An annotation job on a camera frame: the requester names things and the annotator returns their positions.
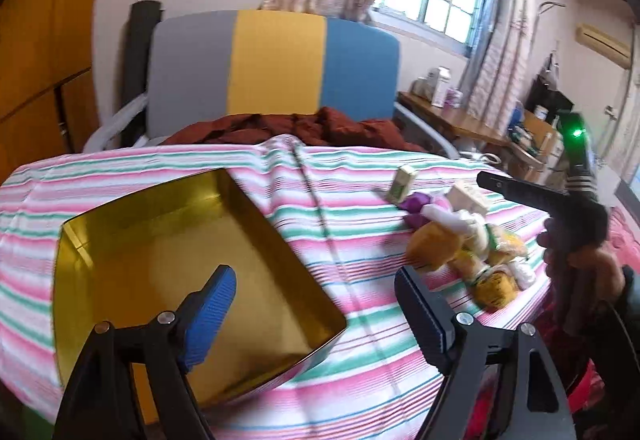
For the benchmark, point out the white carton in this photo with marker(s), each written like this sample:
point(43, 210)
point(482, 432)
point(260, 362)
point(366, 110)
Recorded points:
point(441, 85)

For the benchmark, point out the black appliance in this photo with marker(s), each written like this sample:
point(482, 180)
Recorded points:
point(547, 97)

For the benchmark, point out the beige air conditioner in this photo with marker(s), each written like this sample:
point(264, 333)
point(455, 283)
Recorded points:
point(602, 42)

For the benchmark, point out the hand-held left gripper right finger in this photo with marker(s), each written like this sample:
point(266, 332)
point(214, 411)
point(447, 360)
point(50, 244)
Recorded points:
point(422, 315)

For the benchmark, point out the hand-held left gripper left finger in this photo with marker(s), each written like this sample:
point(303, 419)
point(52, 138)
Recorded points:
point(212, 315)

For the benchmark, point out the pink green striped bed sheet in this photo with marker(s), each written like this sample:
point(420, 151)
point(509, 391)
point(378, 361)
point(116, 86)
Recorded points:
point(150, 165)

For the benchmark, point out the wooden desk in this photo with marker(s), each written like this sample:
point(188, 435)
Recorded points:
point(450, 117)

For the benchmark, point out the black bed post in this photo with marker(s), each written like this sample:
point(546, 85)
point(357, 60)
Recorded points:
point(137, 60)

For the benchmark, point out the grey bed rail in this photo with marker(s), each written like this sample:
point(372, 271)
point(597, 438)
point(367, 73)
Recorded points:
point(425, 127)

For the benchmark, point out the person's right hand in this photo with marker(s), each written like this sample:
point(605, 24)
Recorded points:
point(595, 280)

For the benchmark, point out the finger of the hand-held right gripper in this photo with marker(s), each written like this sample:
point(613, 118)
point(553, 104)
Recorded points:
point(520, 192)

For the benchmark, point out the wooden shelf unit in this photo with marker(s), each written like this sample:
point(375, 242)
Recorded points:
point(537, 145)

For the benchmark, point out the rust brown blanket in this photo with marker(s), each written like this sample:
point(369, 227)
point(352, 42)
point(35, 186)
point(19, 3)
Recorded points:
point(300, 125)

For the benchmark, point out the purple soft item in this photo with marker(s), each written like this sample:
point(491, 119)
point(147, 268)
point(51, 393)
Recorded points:
point(415, 204)

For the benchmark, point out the wooden wardrobe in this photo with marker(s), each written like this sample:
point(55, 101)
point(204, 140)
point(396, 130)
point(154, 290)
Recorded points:
point(40, 70)

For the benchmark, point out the gold metal tin box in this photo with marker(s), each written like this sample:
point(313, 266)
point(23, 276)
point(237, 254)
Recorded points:
point(175, 260)

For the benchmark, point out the small green box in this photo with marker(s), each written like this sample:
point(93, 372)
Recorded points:
point(402, 185)

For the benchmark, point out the white bed rail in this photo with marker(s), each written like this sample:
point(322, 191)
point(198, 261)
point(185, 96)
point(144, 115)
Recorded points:
point(112, 120)

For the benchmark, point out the cream cardboard box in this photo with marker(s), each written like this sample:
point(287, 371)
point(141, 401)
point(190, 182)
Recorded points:
point(467, 197)

